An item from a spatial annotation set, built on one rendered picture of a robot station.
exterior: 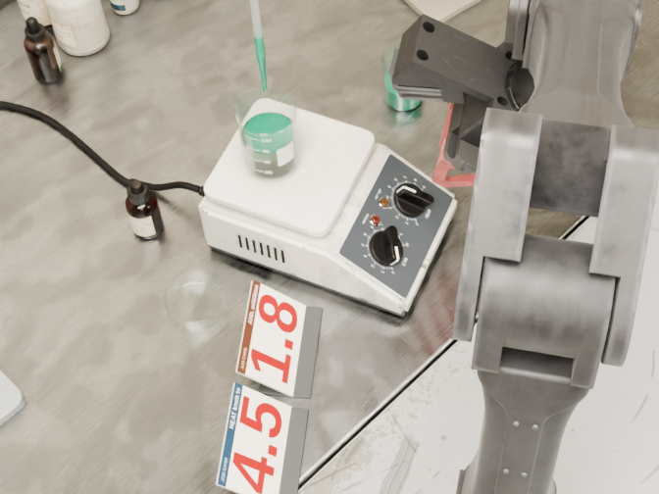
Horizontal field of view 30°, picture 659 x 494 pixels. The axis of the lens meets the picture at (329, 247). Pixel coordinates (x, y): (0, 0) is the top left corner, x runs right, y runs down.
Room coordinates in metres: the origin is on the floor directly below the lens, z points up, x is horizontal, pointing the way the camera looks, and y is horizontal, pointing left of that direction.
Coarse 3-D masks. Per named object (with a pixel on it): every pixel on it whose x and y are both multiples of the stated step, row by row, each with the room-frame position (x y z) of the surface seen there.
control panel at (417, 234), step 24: (384, 168) 0.67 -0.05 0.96; (408, 168) 0.67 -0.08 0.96; (384, 192) 0.64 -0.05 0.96; (432, 192) 0.65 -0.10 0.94; (360, 216) 0.61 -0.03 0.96; (384, 216) 0.62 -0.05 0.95; (432, 216) 0.63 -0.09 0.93; (360, 240) 0.59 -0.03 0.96; (408, 240) 0.60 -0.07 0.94; (432, 240) 0.61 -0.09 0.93; (360, 264) 0.57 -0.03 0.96; (408, 264) 0.58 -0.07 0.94; (408, 288) 0.56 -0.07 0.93
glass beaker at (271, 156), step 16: (240, 96) 0.68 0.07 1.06; (256, 96) 0.69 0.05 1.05; (272, 96) 0.69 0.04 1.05; (288, 96) 0.68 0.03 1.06; (240, 112) 0.68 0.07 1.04; (256, 112) 0.69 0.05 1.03; (288, 112) 0.68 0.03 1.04; (240, 128) 0.65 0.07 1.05; (256, 128) 0.64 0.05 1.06; (272, 128) 0.64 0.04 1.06; (288, 128) 0.65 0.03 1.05; (256, 144) 0.64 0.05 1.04; (272, 144) 0.64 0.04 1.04; (288, 144) 0.65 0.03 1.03; (256, 160) 0.64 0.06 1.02; (272, 160) 0.64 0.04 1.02; (288, 160) 0.64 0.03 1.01; (256, 176) 0.64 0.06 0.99; (272, 176) 0.64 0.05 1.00; (288, 176) 0.64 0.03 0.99
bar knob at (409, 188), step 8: (408, 184) 0.65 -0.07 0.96; (400, 192) 0.64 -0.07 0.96; (408, 192) 0.63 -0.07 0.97; (416, 192) 0.64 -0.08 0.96; (424, 192) 0.64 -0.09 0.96; (400, 200) 0.64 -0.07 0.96; (408, 200) 0.63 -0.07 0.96; (416, 200) 0.63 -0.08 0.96; (424, 200) 0.63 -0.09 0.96; (432, 200) 0.63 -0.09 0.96; (400, 208) 0.63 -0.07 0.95; (408, 208) 0.63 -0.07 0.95; (416, 208) 0.63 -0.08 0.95; (424, 208) 0.63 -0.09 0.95; (408, 216) 0.62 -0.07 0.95; (416, 216) 0.62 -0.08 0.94
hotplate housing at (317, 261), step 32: (384, 160) 0.67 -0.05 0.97; (352, 192) 0.64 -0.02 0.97; (448, 192) 0.66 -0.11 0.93; (224, 224) 0.62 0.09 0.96; (256, 224) 0.61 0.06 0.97; (352, 224) 0.61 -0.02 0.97; (256, 256) 0.61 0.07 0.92; (288, 256) 0.59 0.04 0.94; (320, 256) 0.58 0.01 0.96; (352, 288) 0.56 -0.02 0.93; (384, 288) 0.56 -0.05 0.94; (416, 288) 0.56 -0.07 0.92
